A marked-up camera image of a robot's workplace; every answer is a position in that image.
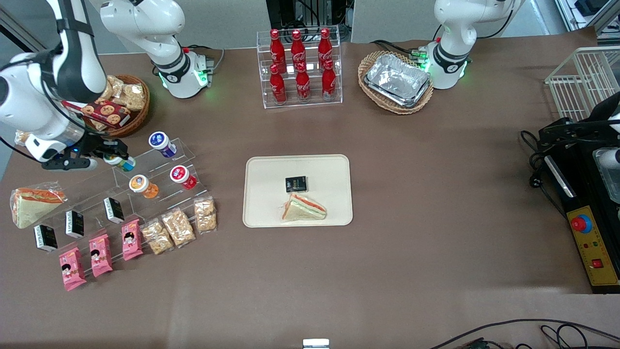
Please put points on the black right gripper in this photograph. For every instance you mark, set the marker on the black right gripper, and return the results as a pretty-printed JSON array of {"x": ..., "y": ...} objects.
[{"x": 92, "y": 144}]

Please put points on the green gum bottle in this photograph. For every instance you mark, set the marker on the green gum bottle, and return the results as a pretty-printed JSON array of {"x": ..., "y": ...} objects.
[{"x": 123, "y": 164}]

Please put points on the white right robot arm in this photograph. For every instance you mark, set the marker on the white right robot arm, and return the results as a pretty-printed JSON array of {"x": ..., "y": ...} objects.
[{"x": 145, "y": 24}]

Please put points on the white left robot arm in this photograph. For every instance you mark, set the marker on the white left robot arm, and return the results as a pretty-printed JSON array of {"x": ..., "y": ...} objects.
[{"x": 455, "y": 29}]

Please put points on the orange gum bottle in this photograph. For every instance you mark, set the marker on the orange gum bottle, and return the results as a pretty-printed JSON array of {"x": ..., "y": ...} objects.
[{"x": 139, "y": 183}]

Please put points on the blue gum bottle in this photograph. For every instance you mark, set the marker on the blue gum bottle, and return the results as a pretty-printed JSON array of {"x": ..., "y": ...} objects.
[{"x": 160, "y": 140}]

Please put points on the red gum bottle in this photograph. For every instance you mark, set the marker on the red gum bottle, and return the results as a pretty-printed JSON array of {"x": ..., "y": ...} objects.
[{"x": 180, "y": 174}]

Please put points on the cream plastic tray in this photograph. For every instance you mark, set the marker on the cream plastic tray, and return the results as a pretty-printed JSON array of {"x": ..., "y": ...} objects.
[{"x": 266, "y": 194}]

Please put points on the aluminium foil tray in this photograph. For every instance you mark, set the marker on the aluminium foil tray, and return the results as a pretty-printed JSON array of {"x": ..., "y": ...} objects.
[
  {"x": 404, "y": 103},
  {"x": 395, "y": 77}
]

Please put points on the black tray sealing machine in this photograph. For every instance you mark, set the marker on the black tray sealing machine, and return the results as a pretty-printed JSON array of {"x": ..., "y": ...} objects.
[{"x": 581, "y": 184}]

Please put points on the silver metal tray mould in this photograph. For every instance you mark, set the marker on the silver metal tray mould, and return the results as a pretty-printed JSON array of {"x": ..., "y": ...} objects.
[{"x": 608, "y": 174}]

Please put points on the clear acrylic stepped shelf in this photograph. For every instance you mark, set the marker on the clear acrylic stepped shelf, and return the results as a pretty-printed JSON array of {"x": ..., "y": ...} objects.
[{"x": 145, "y": 167}]

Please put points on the red cookie box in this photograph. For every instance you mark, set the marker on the red cookie box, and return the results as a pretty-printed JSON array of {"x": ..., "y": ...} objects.
[{"x": 109, "y": 114}]

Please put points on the dark brown wicker basket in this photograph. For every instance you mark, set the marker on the dark brown wicker basket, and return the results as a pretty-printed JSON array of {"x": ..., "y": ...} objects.
[{"x": 138, "y": 116}]

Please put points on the clear rice crispy packet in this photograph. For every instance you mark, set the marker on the clear rice crispy packet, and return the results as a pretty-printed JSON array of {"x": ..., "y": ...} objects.
[
  {"x": 115, "y": 87},
  {"x": 134, "y": 97},
  {"x": 205, "y": 215},
  {"x": 156, "y": 237}
]

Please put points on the black white-print snack packet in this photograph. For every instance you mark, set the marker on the black white-print snack packet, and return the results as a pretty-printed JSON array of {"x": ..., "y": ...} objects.
[
  {"x": 74, "y": 224},
  {"x": 114, "y": 210},
  {"x": 296, "y": 184},
  {"x": 45, "y": 238}
]

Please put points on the pink cartoon snack packet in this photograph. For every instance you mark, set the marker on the pink cartoon snack packet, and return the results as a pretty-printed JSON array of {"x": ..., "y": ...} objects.
[
  {"x": 72, "y": 269},
  {"x": 100, "y": 256},
  {"x": 131, "y": 240}
]

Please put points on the clear bagged nut snacks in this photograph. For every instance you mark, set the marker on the clear bagged nut snacks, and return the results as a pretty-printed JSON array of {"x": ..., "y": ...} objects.
[{"x": 178, "y": 228}]

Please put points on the wrapped triangle sandwich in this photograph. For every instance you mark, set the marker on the wrapped triangle sandwich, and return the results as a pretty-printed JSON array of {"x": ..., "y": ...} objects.
[
  {"x": 302, "y": 211},
  {"x": 31, "y": 211}
]

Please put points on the red cola bottle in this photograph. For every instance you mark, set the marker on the red cola bottle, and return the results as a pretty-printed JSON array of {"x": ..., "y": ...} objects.
[
  {"x": 278, "y": 89},
  {"x": 329, "y": 83},
  {"x": 298, "y": 51},
  {"x": 303, "y": 87},
  {"x": 277, "y": 51},
  {"x": 325, "y": 48}
]

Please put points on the clear acrylic bottle rack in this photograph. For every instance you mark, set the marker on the clear acrylic bottle rack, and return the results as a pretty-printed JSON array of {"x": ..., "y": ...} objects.
[{"x": 290, "y": 103}]

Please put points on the black equipment rack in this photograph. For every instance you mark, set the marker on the black equipment rack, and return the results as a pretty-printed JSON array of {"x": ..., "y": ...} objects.
[{"x": 281, "y": 12}]

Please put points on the light brown wicker basket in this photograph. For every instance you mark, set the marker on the light brown wicker basket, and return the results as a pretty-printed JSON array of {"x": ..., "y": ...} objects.
[{"x": 363, "y": 77}]

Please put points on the silver metal bar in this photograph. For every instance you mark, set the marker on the silver metal bar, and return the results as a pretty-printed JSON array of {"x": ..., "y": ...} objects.
[{"x": 559, "y": 177}]

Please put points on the red emergency stop button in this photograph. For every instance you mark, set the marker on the red emergency stop button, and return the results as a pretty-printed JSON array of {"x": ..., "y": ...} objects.
[{"x": 579, "y": 224}]

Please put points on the red rocker switch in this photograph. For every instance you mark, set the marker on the red rocker switch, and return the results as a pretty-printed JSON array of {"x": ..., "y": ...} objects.
[{"x": 597, "y": 264}]

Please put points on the aluminium frame shelf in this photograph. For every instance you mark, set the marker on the aluminium frame shelf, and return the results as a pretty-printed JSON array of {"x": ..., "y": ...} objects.
[{"x": 605, "y": 17}]

